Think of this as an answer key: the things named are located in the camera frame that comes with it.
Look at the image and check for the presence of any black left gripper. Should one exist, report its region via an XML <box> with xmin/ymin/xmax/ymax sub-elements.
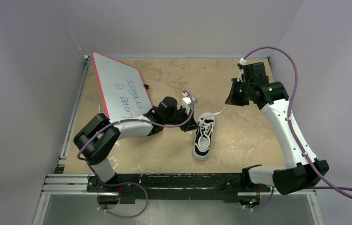
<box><xmin>163</xmin><ymin>105</ymin><xmax>199</xmax><ymax>133</ymax></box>

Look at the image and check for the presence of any white shoelace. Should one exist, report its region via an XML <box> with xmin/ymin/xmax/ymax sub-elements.
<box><xmin>188</xmin><ymin>103</ymin><xmax>227</xmax><ymax>143</ymax></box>

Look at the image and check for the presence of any black and white sneaker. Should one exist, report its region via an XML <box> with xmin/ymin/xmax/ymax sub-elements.
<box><xmin>192</xmin><ymin>112</ymin><xmax>215</xmax><ymax>160</ymax></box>

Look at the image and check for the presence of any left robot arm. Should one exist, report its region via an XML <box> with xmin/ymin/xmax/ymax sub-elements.
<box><xmin>73</xmin><ymin>96</ymin><xmax>198</xmax><ymax>192</ymax></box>

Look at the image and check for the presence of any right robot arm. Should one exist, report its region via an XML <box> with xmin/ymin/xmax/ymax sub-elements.
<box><xmin>225</xmin><ymin>62</ymin><xmax>329</xmax><ymax>195</ymax></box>

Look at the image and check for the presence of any pink-framed whiteboard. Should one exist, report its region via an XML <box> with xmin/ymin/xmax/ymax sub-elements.
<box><xmin>92</xmin><ymin>52</ymin><xmax>153</xmax><ymax>120</ymax></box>

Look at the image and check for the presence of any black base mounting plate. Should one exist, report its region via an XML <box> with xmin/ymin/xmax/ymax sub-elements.
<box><xmin>87</xmin><ymin>173</ymin><xmax>270</xmax><ymax>204</ymax></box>

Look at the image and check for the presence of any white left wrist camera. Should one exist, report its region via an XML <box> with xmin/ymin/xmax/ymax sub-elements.
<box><xmin>182</xmin><ymin>96</ymin><xmax>198</xmax><ymax>111</ymax></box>

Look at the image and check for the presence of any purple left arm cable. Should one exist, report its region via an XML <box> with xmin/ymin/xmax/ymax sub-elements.
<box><xmin>77</xmin><ymin>90</ymin><xmax>195</xmax><ymax>218</ymax></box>

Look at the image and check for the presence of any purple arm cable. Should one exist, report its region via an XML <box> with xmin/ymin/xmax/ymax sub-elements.
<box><xmin>241</xmin><ymin>46</ymin><xmax>352</xmax><ymax>212</ymax></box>
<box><xmin>77</xmin><ymin>90</ymin><xmax>195</xmax><ymax>218</ymax></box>

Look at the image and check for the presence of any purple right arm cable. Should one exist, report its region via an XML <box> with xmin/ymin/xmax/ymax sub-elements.
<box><xmin>241</xmin><ymin>46</ymin><xmax>352</xmax><ymax>212</ymax></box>

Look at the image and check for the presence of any aluminium frame rail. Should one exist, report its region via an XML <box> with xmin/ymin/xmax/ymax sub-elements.
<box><xmin>41</xmin><ymin>174</ymin><xmax>317</xmax><ymax>196</ymax></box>

